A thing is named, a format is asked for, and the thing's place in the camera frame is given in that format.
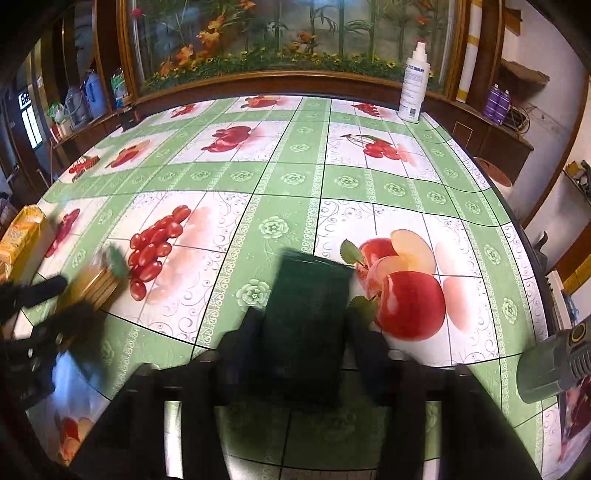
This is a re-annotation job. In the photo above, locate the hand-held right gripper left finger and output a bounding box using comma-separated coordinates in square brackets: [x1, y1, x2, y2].
[69, 307, 264, 480]

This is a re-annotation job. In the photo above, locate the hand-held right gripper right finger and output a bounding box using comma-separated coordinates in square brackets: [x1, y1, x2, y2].
[342, 307, 541, 480]

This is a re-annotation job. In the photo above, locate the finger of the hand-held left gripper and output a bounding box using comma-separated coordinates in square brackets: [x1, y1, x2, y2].
[32, 302, 100, 352]
[0, 276, 69, 319]

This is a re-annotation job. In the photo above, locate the yellow label cracker pack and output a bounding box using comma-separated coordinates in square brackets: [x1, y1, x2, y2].
[55, 244, 127, 315]

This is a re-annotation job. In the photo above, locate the yellow cardboard box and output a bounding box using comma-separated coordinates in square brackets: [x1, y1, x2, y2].
[0, 204, 49, 282]

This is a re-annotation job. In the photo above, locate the dark green snack packet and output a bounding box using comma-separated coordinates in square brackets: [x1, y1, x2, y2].
[261, 247, 355, 407]

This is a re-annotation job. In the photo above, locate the silver flashlight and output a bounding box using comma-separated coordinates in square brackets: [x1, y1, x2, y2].
[516, 314, 591, 404]

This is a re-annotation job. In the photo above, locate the clear water jug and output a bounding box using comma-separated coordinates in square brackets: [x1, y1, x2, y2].
[64, 85, 90, 130]

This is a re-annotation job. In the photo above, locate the blue thermos jug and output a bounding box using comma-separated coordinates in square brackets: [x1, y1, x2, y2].
[83, 69, 107, 120]

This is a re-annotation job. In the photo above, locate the green plastic bag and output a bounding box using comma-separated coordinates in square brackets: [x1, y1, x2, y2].
[110, 67, 129, 110]

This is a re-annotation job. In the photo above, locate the white and orange stool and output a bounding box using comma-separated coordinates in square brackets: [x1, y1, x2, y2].
[473, 157, 514, 188]

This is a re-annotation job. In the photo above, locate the white spray bottle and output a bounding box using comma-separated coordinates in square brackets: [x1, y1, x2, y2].
[398, 41, 432, 123]

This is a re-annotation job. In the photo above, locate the rolled white yellow poster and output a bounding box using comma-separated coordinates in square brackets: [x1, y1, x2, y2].
[456, 0, 485, 104]

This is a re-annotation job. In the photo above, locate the glass artificial flower display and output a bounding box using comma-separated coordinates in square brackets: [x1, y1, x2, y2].
[117, 0, 467, 97]

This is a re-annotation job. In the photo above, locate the coil of wire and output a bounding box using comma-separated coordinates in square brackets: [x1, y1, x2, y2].
[505, 104, 539, 134]

